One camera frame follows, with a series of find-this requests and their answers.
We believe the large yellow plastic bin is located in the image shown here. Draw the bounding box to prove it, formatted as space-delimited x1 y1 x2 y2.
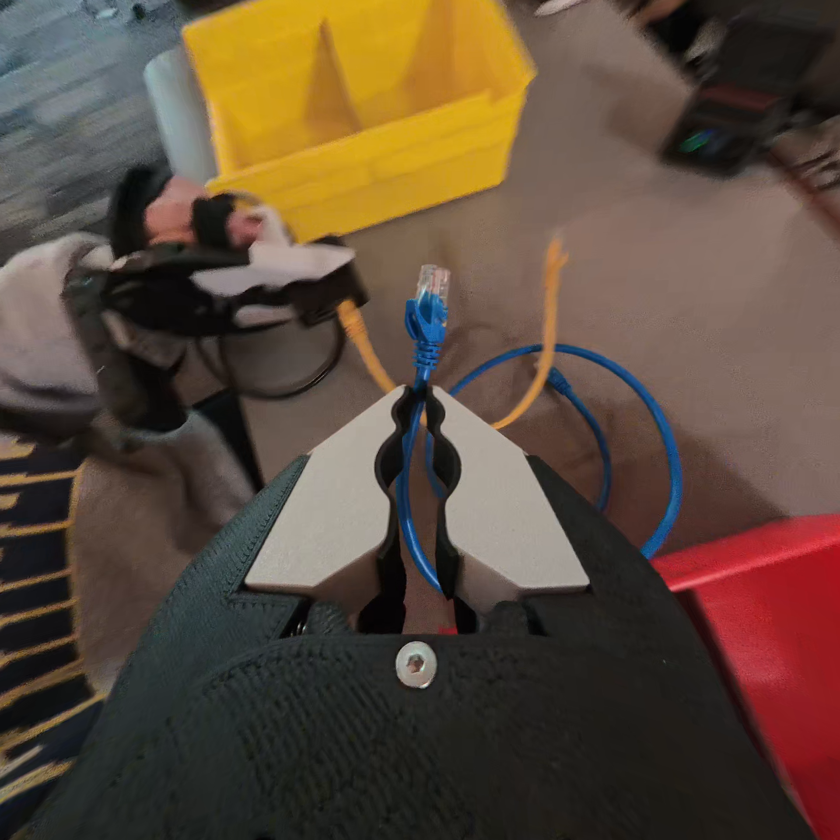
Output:
182 0 538 245

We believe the black portable power station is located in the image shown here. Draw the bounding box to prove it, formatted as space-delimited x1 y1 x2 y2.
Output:
659 85 791 178

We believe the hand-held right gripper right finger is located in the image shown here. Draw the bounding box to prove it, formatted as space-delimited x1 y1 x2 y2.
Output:
425 386 592 616

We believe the yellow ethernet cable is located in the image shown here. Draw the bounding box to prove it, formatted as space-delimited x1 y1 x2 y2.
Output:
336 230 571 431

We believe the black ethernet port adapter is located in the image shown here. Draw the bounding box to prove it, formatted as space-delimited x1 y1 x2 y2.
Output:
295 249 370 329

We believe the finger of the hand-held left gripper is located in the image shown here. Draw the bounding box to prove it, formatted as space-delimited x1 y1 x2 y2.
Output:
231 304 304 330
189 241 358 298

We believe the blue ethernet cable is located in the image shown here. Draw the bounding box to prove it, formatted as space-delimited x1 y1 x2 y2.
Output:
394 262 685 595

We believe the red plastic bin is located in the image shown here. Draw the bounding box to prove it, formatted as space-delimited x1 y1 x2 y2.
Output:
650 515 840 840

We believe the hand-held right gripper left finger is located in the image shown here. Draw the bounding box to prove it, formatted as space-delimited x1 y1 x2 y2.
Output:
243 385 413 618

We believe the person's left forearm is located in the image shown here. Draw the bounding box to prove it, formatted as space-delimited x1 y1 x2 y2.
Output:
0 233 116 431

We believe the person's left hand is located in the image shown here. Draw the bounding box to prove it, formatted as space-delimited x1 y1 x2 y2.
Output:
144 178 291 252

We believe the grey printed sweatshirt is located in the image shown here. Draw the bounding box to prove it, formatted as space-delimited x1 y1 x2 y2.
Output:
0 413 260 808

